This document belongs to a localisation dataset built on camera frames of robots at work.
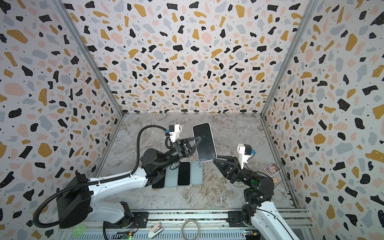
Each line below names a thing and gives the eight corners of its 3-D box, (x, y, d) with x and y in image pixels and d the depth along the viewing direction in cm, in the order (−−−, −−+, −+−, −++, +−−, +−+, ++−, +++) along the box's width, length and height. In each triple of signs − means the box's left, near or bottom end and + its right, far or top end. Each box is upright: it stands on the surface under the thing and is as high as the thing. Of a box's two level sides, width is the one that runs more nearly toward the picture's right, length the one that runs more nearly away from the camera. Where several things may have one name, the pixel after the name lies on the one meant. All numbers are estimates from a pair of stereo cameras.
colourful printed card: (270, 176, 92) (272, 174, 90) (264, 168, 95) (265, 166, 93) (279, 171, 94) (281, 169, 92) (272, 164, 97) (274, 161, 95)
